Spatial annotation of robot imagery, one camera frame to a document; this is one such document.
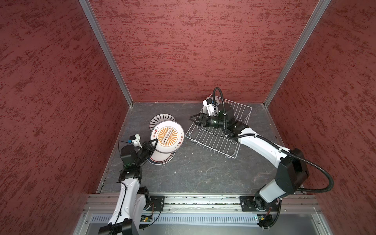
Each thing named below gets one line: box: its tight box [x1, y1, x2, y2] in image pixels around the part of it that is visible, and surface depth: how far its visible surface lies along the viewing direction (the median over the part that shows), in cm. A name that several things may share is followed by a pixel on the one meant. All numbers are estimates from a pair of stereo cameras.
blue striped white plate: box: [148, 113, 176, 131], surface depth 112 cm
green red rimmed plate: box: [145, 149, 177, 165], surface depth 90 cm
